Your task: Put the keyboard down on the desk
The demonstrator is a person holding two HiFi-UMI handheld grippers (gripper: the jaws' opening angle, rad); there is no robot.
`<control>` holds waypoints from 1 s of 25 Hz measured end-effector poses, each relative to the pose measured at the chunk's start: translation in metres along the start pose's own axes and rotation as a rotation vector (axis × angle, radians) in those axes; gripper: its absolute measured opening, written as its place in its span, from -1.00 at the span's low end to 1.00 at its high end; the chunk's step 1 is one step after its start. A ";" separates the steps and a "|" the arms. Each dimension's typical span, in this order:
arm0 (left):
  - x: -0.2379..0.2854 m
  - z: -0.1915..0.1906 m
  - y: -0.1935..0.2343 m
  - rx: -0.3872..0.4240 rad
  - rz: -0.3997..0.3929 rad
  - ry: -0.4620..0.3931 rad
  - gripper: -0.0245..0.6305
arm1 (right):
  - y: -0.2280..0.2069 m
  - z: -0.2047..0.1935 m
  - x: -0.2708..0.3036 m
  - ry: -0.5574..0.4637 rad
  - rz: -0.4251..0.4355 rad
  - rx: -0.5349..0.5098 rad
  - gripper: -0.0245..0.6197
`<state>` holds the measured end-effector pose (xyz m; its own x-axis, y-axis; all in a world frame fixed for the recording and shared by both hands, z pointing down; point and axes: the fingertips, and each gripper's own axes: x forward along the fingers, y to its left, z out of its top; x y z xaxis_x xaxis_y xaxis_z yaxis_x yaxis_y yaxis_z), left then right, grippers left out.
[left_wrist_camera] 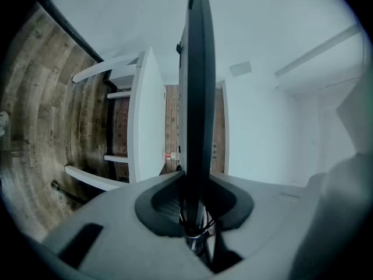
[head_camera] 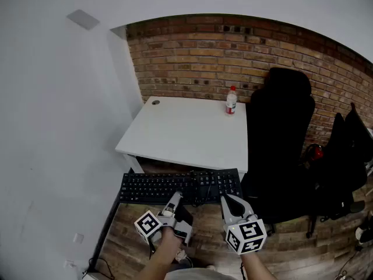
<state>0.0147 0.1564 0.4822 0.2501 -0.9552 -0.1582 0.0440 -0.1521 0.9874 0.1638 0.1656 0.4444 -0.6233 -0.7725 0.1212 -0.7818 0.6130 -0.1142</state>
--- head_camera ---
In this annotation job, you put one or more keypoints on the person's right forearm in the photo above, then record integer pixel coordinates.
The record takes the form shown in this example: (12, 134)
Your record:
(256, 267)

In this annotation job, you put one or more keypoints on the red round object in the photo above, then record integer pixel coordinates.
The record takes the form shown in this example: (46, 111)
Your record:
(316, 152)

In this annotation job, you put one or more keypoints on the black computer keyboard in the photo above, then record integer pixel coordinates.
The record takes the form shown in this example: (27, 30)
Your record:
(151, 187)

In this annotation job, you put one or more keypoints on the black and white shoe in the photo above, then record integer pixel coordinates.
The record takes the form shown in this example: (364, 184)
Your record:
(365, 232)

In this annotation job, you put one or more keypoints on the grey wall panel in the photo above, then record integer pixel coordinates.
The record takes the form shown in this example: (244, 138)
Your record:
(83, 19)

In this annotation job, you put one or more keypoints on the black baseboard strip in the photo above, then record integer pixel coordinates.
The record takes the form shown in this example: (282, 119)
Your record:
(106, 226)

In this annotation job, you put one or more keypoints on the white wall socket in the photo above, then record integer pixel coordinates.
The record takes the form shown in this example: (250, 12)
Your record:
(78, 238)
(70, 265)

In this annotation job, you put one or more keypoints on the white table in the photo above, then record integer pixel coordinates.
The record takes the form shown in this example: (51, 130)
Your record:
(186, 133)

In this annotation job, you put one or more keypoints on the black office chair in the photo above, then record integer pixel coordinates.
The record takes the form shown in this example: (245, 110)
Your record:
(277, 144)

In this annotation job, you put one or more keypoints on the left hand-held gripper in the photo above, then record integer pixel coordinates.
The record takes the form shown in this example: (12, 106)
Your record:
(148, 225)

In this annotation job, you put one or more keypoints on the person's grey shirt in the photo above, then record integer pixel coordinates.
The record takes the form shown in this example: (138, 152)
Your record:
(201, 274)

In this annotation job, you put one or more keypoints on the person's left forearm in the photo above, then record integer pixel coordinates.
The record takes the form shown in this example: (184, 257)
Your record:
(163, 255)

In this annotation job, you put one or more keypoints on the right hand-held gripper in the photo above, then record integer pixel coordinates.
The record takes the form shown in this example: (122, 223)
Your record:
(246, 235)

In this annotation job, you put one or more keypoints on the clear red-capped plastic bottle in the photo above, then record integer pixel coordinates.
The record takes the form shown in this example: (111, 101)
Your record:
(231, 104)

